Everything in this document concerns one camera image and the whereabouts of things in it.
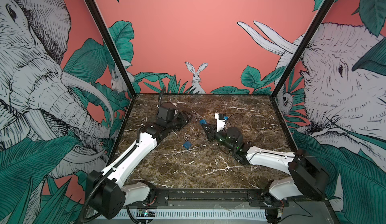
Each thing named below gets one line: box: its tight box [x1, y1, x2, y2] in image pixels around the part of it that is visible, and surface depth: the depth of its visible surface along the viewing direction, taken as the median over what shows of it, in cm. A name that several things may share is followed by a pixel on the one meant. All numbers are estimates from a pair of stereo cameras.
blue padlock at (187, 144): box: [182, 140, 192, 150], surface depth 95 cm
